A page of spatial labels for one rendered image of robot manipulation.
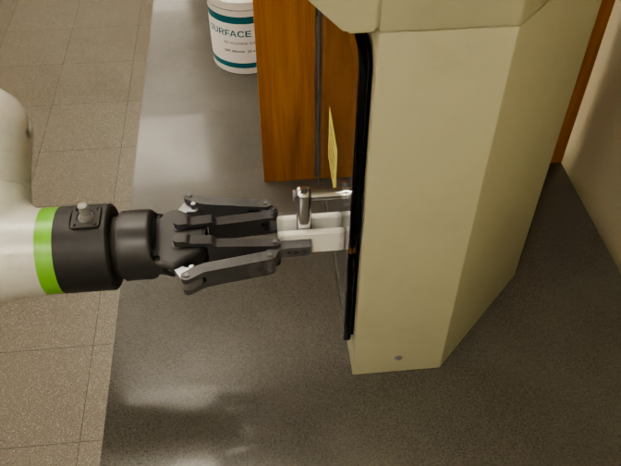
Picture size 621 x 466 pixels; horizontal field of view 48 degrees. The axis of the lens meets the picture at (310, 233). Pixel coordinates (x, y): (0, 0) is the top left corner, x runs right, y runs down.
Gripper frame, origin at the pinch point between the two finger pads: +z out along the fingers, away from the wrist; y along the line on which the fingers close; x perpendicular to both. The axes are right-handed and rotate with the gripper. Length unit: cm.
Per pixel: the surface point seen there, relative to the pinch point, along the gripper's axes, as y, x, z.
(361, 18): -5.1, -28.1, 3.3
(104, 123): 178, 116, -64
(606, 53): 34, 2, 48
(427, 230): -5.3, -4.7, 11.1
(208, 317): 5.2, 20.4, -13.1
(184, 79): 62, 21, -18
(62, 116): 185, 116, -81
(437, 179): -5.2, -11.4, 11.3
